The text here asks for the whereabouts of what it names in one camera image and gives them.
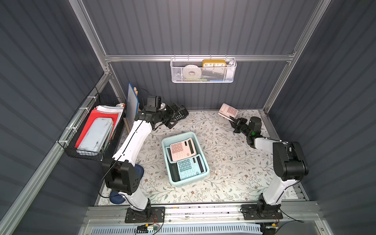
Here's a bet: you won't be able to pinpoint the small circuit board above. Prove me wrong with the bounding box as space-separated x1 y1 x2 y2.
135 224 159 234

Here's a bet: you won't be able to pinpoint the white papers in basket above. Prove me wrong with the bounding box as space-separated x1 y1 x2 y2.
94 105 124 130

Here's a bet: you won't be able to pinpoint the mint green storage box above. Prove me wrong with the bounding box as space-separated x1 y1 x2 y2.
162 132 210 187

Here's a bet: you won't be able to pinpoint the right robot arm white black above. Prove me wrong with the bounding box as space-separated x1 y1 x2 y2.
230 117 309 215

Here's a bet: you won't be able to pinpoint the yellow clock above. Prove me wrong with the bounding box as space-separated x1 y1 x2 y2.
202 59 227 68

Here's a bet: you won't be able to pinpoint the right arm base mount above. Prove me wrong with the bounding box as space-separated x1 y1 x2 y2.
240 204 283 221

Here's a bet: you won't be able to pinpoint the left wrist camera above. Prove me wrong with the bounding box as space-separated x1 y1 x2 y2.
145 96 166 113

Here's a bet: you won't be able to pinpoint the black calculator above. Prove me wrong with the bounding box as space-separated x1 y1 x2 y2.
174 106 189 121
169 164 181 182

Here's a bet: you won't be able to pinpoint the white pencil case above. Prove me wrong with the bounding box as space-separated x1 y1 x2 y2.
76 117 113 156

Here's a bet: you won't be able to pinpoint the white tape roll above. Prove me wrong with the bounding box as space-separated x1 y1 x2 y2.
182 65 202 79

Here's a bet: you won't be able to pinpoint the black wire side basket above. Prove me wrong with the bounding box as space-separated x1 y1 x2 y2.
58 93 125 161

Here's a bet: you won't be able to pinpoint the navy blue case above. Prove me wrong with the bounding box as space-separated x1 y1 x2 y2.
110 164 144 205

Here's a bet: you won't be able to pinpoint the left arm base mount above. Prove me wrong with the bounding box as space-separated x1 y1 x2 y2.
124 207 165 224

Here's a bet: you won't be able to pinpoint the red folder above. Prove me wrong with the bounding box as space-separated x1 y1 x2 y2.
74 110 117 148

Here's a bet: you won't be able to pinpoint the white wire wall basket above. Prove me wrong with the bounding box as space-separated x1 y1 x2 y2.
170 56 237 83

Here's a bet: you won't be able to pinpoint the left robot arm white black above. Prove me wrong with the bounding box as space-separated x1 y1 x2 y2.
102 104 189 212

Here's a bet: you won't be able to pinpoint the pink calculator back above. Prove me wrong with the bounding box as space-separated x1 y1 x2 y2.
218 103 238 120

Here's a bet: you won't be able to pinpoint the blue framed whiteboard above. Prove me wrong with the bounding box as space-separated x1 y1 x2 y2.
125 83 140 130

